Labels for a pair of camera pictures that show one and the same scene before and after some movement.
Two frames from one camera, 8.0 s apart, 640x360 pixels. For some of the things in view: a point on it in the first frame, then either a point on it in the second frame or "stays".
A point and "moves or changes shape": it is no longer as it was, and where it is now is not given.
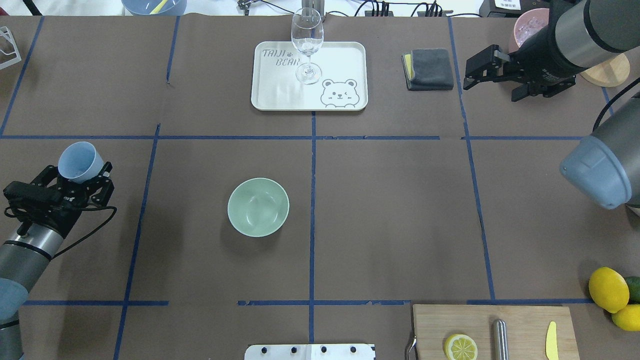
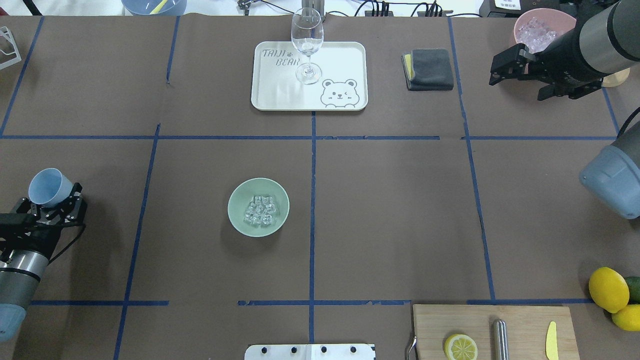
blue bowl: [153, 7] stays
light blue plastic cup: [80, 163] moves or changes shape
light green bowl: [258, 207] stays
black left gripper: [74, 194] to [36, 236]
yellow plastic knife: [551, 348] stays
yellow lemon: [609, 289] stays
